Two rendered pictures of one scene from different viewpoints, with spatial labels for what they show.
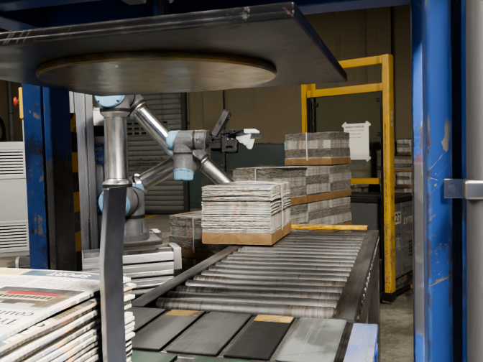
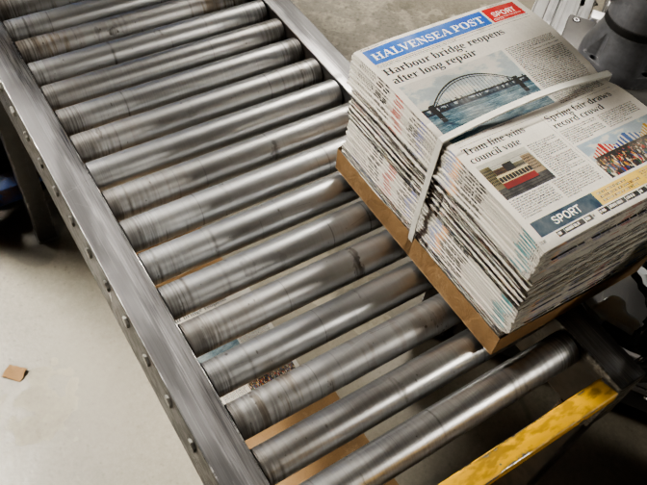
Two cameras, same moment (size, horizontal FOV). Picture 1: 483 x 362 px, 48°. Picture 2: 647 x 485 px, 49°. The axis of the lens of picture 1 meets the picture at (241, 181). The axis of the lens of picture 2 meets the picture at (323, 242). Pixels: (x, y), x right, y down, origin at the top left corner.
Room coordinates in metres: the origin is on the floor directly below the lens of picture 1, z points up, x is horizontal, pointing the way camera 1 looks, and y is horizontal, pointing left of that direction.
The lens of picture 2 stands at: (2.50, -0.75, 1.60)
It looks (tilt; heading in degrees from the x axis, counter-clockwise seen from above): 52 degrees down; 124
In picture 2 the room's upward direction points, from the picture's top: 9 degrees clockwise
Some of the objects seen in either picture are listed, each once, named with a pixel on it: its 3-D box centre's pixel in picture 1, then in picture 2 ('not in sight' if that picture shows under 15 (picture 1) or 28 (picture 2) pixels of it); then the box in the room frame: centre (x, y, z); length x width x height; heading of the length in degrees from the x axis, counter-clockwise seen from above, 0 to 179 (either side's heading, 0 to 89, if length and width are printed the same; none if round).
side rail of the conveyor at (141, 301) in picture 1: (221, 270); (348, 104); (1.94, 0.08, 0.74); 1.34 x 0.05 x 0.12; 164
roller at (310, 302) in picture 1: (249, 304); not in sight; (1.37, -0.01, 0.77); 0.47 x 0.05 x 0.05; 74
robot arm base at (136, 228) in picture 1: (131, 225); (629, 39); (2.26, 0.47, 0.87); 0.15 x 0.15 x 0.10
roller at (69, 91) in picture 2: (277, 276); (170, 63); (1.68, -0.10, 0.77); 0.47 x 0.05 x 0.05; 74
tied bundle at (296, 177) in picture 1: (269, 186); not in sight; (3.43, -0.17, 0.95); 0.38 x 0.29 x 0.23; 52
